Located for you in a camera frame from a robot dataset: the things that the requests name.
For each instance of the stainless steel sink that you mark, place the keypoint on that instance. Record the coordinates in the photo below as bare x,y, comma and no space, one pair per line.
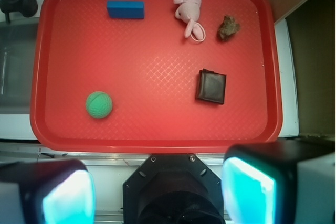
18,42

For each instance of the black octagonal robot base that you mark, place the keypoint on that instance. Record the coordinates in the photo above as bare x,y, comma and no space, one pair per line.
173,188

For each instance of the pink plush mouse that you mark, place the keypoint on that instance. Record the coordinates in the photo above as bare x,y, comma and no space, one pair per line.
189,12

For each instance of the green textured ball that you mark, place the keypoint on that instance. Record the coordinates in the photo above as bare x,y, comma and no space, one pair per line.
99,104

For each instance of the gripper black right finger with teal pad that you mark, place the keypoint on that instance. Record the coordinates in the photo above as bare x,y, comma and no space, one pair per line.
289,181

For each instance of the blue rectangular block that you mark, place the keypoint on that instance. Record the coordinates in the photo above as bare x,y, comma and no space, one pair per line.
125,9

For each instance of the dark brown leather wallet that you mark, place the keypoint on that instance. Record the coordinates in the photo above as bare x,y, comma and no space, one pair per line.
211,86

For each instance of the black faucet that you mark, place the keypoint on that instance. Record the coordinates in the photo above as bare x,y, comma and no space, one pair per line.
27,8

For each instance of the red plastic tray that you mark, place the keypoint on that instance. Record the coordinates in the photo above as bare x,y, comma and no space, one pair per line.
150,71

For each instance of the brown-green rock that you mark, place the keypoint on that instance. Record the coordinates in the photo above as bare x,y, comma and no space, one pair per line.
228,28

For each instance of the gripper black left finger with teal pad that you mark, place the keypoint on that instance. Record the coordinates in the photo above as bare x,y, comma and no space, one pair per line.
47,192

